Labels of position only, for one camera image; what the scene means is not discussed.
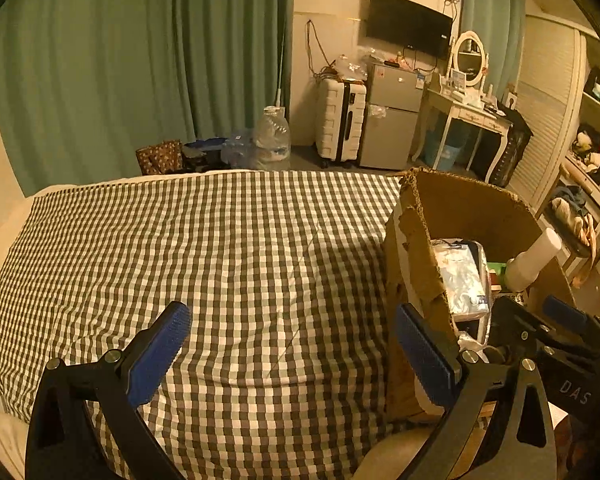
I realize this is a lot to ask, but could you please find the narrow green curtain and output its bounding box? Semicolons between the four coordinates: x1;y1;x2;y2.
460;0;527;92

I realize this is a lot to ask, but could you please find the brown patterned bag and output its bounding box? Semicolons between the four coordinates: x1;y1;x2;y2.
136;140;184;177

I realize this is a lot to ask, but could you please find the blue waste bin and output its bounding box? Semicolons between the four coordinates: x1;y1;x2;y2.
431;127;469;171

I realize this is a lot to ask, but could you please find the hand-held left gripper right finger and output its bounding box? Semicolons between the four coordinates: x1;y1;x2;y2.
352;303;557;480

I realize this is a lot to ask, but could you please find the white oval vanity mirror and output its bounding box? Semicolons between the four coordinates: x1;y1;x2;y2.
450;32;487;89

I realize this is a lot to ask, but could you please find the orange wall cable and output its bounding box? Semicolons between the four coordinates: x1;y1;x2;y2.
305;20;337;79

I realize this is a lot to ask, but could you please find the green packet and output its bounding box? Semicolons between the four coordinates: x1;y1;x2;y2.
486;259;512;288

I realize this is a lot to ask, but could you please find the checkered blanket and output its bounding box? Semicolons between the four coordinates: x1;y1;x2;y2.
0;169;406;480

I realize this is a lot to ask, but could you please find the blue plastic bag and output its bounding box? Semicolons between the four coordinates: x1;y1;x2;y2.
182;130;257;171

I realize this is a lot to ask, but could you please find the white plastic bottle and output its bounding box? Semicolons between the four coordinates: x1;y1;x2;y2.
505;227;564;293

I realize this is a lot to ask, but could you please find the black wall television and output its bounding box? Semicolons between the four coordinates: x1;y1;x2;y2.
365;0;454;59

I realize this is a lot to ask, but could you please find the clear large water bottle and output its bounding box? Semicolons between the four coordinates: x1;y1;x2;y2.
252;106;292;171

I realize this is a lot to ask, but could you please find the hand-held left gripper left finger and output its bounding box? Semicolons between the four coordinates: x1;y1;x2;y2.
25;301;193;480

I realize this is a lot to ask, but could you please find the wide green curtain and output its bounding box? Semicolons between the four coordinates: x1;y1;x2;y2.
0;0;295;197

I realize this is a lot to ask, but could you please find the black hanging bag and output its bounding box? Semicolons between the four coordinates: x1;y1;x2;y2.
487;102;535;189

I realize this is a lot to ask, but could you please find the pile of clothes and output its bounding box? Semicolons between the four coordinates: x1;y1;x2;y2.
550;185;600;257

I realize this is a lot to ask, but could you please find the white vanity table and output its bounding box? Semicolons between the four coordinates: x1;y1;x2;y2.
411;85;515;184

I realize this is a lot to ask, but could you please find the white printed plastic packet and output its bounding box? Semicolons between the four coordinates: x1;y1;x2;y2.
430;239;494;322

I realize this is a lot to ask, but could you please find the grey small fridge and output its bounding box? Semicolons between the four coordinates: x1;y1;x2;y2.
358;62;426;171

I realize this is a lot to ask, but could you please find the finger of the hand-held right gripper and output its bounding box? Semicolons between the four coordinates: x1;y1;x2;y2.
490;296;557;362
542;295;600;357

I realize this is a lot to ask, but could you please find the brown cardboard box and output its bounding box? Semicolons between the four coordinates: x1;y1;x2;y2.
384;167;579;423

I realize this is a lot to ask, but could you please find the white wardrobe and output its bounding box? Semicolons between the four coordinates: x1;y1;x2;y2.
505;12;600;321

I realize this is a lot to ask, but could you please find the white suitcase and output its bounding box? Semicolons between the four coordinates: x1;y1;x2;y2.
315;77;369;169

